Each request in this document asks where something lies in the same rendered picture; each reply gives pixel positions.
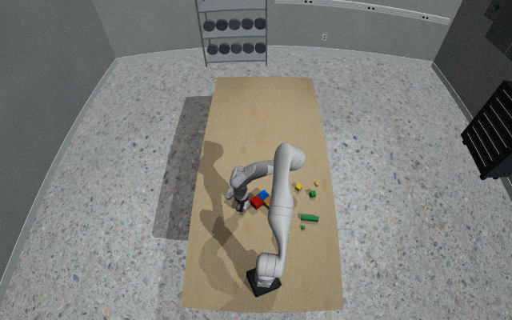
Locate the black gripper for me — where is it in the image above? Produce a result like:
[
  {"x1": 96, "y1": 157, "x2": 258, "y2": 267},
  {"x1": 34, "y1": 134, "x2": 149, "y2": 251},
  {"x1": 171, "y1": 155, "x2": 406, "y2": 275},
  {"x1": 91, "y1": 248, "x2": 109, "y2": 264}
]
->
[{"x1": 235, "y1": 195, "x2": 249, "y2": 212}]

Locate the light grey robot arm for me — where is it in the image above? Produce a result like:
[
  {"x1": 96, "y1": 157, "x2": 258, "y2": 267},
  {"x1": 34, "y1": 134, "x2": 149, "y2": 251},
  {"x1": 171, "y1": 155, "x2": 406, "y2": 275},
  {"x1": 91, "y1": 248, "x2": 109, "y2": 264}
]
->
[{"x1": 226, "y1": 143, "x2": 306, "y2": 288}]

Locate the blue cube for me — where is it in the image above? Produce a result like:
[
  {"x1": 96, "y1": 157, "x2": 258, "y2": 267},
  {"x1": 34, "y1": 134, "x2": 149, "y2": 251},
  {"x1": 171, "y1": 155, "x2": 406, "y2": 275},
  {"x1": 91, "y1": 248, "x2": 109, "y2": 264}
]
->
[{"x1": 257, "y1": 190, "x2": 270, "y2": 201}]

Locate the brown wood-grain cube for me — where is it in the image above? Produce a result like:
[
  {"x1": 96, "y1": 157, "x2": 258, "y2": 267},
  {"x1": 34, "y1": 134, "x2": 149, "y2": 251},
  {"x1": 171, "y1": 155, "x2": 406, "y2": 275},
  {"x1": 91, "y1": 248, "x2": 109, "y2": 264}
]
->
[{"x1": 263, "y1": 196, "x2": 271, "y2": 209}]

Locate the red cube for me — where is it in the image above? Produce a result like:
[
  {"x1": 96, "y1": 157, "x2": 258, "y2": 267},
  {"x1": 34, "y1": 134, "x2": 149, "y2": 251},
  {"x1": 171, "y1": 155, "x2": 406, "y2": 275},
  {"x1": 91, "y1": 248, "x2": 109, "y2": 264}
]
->
[{"x1": 250, "y1": 195, "x2": 263, "y2": 210}]

